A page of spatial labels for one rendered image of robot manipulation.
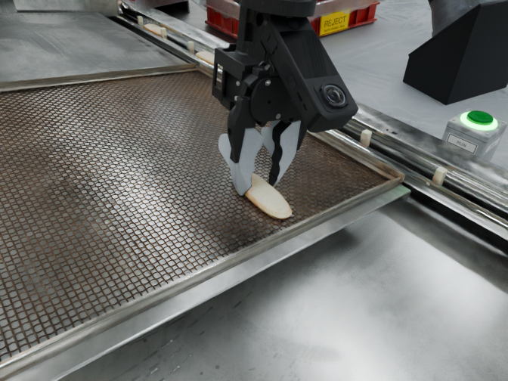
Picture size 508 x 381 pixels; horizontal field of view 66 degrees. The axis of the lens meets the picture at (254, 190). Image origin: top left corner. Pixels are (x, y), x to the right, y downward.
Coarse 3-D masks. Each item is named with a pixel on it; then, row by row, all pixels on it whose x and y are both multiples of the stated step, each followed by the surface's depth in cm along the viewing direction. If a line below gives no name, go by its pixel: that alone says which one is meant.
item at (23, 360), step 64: (192, 64) 81; (0, 128) 51; (64, 128) 54; (128, 128) 56; (256, 128) 62; (128, 192) 43; (192, 192) 45; (320, 192) 49; (384, 192) 51; (64, 256) 34; (192, 256) 37; (0, 320) 29
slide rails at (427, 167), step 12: (144, 24) 118; (168, 36) 110; (360, 132) 70; (360, 144) 68; (384, 144) 68; (384, 156) 65; (408, 156) 65; (408, 168) 62; (420, 168) 63; (432, 168) 62; (444, 180) 60; (456, 180) 60; (468, 192) 58; (480, 192) 58; (492, 204) 56; (504, 204) 56
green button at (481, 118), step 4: (472, 112) 65; (476, 112) 65; (480, 112) 65; (484, 112) 65; (468, 116) 64; (472, 116) 64; (476, 116) 64; (480, 116) 64; (484, 116) 64; (488, 116) 64; (468, 120) 64; (472, 120) 63; (476, 120) 63; (480, 120) 63; (484, 120) 63; (488, 120) 63; (492, 120) 63; (476, 124) 63; (480, 124) 63; (484, 124) 63; (488, 124) 63
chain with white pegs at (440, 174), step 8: (160, 32) 109; (184, 48) 104; (192, 48) 101; (368, 136) 67; (368, 144) 68; (440, 168) 59; (424, 176) 62; (440, 176) 59; (440, 184) 60; (456, 192) 59
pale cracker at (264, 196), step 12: (252, 180) 47; (264, 180) 48; (252, 192) 45; (264, 192) 45; (276, 192) 46; (264, 204) 44; (276, 204) 44; (288, 204) 44; (276, 216) 43; (288, 216) 43
